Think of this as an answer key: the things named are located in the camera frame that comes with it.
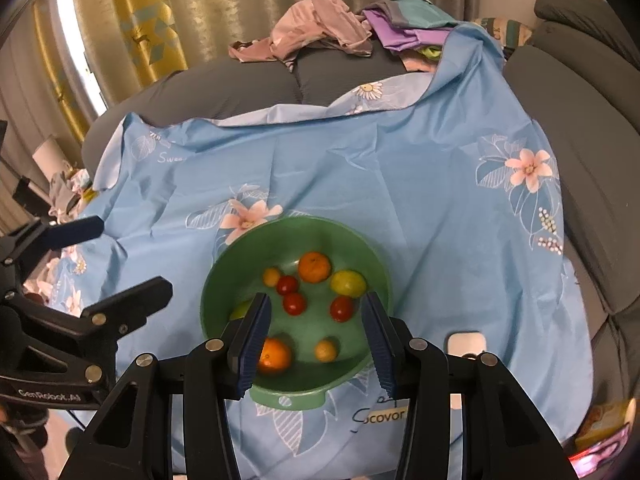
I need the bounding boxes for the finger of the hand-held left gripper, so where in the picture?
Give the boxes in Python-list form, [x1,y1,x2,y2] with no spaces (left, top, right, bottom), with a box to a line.
[0,215,105,292]
[9,276,174,392]

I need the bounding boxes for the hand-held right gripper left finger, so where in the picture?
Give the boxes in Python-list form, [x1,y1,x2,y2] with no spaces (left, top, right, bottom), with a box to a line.
[65,292,273,480]

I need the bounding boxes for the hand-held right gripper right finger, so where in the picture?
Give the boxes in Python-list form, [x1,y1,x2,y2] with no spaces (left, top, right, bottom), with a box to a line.
[361,291,576,480]

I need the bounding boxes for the green plastic bowl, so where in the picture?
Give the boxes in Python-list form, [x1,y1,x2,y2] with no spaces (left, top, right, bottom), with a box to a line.
[200,216,393,411]

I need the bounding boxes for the large yellow fruit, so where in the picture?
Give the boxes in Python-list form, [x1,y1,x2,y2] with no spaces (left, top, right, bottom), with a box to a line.
[330,270,367,297]

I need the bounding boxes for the orange tangerine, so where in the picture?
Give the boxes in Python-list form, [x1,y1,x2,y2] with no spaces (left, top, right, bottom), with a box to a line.
[298,251,332,283]
[257,337,292,376]

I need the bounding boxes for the pile of mixed clutter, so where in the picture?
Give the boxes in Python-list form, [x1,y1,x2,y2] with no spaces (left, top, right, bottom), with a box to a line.
[47,160,95,222]

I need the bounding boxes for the black stand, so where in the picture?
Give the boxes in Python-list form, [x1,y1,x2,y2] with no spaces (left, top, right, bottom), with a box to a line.
[0,120,51,221]

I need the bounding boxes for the white cylinder lamp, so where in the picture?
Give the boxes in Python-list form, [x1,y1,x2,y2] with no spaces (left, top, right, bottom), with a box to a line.
[32,135,68,177]

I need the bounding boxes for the blue floral cloth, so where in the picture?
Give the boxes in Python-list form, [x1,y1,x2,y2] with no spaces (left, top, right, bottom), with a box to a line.
[30,22,593,480]

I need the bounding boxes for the yellow printed package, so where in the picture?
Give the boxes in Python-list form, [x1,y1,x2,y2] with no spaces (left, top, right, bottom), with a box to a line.
[575,399,638,453]

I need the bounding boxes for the pink printed package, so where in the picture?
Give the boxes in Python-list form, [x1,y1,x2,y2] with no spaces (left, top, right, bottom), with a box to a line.
[567,425,633,478]

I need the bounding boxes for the beige and yellow curtain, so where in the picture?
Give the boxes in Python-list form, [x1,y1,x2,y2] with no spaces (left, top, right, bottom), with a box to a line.
[0,0,576,131]

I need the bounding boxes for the grey sofa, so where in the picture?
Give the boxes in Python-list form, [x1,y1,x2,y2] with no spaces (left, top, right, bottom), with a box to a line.
[80,0,640,411]

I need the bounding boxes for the purple cloth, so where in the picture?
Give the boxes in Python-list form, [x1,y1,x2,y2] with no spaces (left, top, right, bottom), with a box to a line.
[362,7,453,53]

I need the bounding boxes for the pink garment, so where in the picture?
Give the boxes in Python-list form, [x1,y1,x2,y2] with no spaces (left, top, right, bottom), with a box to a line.
[229,0,373,68]

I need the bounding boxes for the teal cloth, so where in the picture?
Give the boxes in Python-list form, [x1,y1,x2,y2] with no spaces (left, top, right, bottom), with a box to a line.
[385,0,460,28]

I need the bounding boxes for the patterned pillow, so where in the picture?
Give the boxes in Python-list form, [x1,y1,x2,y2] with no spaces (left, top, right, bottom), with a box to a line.
[472,16,533,50]

